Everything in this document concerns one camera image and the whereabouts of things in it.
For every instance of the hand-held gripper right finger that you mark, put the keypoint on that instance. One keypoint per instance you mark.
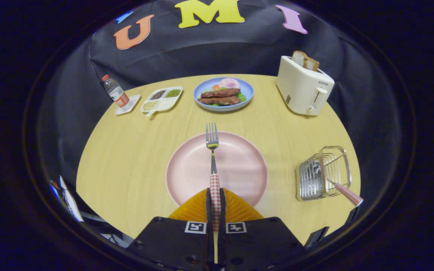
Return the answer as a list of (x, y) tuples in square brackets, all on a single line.
[(222, 210)]

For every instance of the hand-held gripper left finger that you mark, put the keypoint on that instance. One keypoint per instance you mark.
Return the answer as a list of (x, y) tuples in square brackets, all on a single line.
[(209, 210)]

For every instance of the pink plate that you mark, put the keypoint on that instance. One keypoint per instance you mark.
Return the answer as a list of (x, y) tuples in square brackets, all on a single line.
[(239, 165)]

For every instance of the brown meat strip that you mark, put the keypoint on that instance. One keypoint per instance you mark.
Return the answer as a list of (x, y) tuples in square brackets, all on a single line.
[(220, 93), (219, 100)]

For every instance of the green lettuce leaf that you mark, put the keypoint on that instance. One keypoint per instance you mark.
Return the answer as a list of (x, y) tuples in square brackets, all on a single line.
[(242, 97)]

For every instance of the white divided bean dish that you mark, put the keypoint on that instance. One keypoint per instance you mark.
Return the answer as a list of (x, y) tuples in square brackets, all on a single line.
[(164, 103)]

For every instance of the blue food plate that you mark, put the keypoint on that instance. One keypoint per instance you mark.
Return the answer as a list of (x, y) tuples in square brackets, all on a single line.
[(200, 90)]

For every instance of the pink ham slice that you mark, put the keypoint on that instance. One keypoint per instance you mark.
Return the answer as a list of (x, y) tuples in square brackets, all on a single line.
[(229, 83)]

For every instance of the white square coaster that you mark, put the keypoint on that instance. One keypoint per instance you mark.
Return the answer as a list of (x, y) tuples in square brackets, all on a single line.
[(134, 101)]

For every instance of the white flat board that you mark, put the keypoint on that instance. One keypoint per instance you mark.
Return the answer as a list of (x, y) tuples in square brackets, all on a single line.
[(72, 203)]

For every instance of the white toaster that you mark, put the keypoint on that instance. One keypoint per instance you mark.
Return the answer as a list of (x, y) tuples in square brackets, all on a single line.
[(300, 86)]

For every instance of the clear plastic water bottle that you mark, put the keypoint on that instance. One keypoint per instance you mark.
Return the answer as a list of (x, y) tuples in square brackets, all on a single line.
[(117, 94)]

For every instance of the blue lit screen device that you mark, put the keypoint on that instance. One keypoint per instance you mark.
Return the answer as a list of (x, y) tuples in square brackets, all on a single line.
[(55, 190)]

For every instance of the black backdrop cloth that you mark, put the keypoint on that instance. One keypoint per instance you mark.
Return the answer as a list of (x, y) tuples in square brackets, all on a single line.
[(183, 52)]

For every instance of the black table bracket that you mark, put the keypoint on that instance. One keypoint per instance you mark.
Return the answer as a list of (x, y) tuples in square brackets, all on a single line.
[(316, 236), (353, 215)]

